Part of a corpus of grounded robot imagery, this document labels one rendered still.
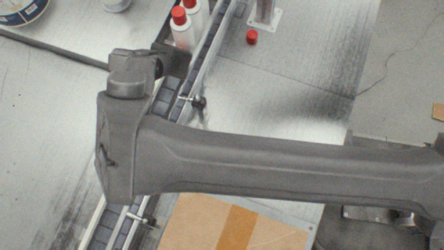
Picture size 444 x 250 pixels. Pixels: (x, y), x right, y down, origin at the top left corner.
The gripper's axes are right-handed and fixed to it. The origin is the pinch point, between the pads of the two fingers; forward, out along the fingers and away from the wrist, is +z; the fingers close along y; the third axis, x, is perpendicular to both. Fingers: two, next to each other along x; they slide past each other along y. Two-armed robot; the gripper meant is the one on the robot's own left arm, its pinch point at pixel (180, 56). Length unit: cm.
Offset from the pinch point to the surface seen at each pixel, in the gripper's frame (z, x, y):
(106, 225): -23.6, 39.3, 1.6
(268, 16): 19.1, -14.9, -16.5
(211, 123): 1.3, 15.0, -12.2
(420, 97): 112, 5, -95
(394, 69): 119, -3, -79
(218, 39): 11.5, -5.1, -5.9
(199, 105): -10.4, 7.4, -10.3
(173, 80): 1.4, 7.3, 0.8
